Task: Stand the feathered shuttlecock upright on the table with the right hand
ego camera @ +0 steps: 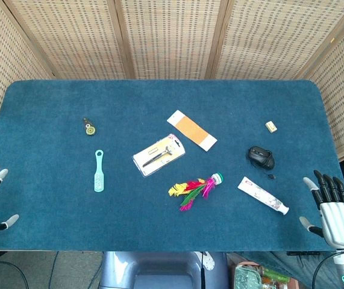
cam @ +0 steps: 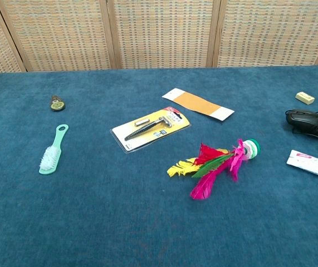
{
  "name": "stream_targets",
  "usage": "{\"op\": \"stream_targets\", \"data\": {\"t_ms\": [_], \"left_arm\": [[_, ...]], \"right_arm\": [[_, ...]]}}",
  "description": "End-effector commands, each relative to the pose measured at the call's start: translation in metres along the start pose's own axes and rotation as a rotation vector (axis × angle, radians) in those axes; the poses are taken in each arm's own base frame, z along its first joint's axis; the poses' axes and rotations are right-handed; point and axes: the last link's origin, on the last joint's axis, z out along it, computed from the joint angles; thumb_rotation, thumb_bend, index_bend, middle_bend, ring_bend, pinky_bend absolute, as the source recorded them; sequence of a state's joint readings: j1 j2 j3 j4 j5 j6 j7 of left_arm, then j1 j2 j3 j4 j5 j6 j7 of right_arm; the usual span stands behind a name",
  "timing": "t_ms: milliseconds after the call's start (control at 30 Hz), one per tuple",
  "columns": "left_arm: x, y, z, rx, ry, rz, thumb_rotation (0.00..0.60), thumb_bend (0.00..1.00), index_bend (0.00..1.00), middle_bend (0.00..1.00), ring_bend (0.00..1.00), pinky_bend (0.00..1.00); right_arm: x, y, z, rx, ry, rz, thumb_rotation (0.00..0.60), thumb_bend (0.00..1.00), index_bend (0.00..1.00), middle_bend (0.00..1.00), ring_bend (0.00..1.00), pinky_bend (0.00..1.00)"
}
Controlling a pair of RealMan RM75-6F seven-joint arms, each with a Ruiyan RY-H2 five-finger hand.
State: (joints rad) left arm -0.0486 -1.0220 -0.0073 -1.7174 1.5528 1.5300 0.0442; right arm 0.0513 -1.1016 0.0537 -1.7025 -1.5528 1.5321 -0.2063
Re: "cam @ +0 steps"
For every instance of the colourful feather shuttlecock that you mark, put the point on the colourful feather shuttlecock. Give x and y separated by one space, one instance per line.
217 162

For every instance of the razor in yellow blister pack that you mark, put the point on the razor in yellow blister pack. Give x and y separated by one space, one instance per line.
147 129

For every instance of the orange and white card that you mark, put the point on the orange and white card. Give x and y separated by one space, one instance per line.
197 103

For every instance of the blue carpet table cover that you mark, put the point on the blue carpet table cover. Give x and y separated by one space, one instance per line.
105 211

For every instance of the woven folding screen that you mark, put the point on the woven folding screen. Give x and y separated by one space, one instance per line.
161 33

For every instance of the mint green brush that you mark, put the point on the mint green brush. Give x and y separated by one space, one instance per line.
53 151

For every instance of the black computer mouse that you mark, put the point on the black computer mouse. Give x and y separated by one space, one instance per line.
306 121

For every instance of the beige eraser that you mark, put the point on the beige eraser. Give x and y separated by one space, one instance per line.
305 98

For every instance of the white floral toothpaste box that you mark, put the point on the white floral toothpaste box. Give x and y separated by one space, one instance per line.
312 164

